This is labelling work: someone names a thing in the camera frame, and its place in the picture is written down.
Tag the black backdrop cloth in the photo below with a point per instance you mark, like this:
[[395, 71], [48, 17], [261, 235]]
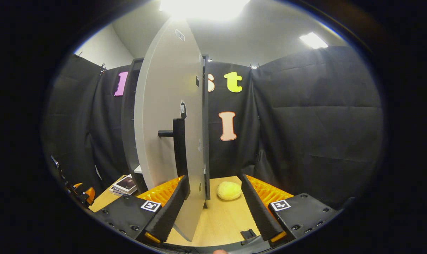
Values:
[[322, 123]]

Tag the yellow round sponge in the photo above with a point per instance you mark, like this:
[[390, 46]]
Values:
[[229, 191]]

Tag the large ceiling light panel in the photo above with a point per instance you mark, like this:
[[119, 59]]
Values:
[[204, 8]]

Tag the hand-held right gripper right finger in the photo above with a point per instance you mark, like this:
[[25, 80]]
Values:
[[261, 211]]

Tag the thin white book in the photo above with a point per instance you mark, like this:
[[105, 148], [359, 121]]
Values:
[[118, 192]]

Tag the small ceiling light panel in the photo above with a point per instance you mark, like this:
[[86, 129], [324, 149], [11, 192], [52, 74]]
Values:
[[314, 40]]

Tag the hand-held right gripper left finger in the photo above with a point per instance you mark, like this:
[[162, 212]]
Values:
[[171, 208]]

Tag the white portrait cover book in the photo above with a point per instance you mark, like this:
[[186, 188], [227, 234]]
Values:
[[125, 183]]

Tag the grey cabinet door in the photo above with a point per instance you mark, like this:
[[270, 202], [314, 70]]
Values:
[[164, 88]]

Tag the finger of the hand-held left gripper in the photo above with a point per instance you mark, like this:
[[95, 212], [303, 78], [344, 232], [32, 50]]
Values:
[[77, 185], [89, 195]]

